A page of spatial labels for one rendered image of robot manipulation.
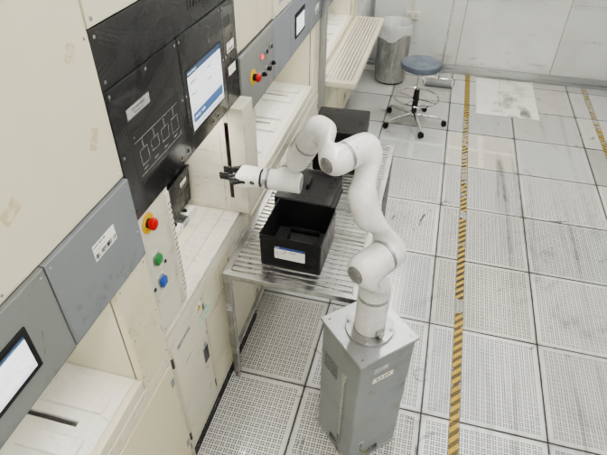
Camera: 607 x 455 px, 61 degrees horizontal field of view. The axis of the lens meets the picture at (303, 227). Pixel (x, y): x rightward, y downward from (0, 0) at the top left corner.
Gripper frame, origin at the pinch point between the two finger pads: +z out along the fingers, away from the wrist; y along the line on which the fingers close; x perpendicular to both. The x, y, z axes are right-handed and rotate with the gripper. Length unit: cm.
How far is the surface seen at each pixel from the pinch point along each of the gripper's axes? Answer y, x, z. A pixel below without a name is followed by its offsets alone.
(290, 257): -5.7, -35.5, -28.2
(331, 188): 46, -33, -35
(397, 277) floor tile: 80, -119, -76
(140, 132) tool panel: -50, 45, 3
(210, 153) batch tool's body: 15.1, -1.6, 12.9
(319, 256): -6, -32, -41
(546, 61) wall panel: 422, -95, -196
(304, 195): 37, -33, -24
